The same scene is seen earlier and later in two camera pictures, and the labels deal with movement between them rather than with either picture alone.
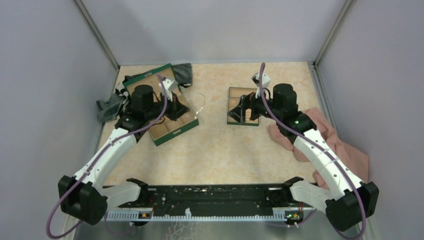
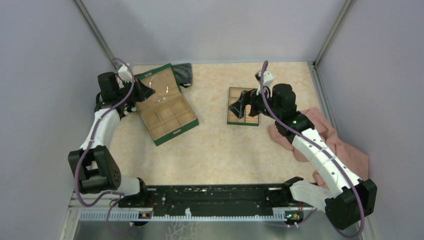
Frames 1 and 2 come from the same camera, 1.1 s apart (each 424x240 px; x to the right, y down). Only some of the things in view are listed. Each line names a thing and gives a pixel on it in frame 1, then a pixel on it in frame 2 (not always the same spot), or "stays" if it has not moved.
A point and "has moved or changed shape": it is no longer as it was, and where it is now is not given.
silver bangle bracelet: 201,107 has moved or changed shape
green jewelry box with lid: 162,131 stays
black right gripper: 238,112 stays
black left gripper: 177,109 to 143,92
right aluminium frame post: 346,7 stays
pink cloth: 355,161 stays
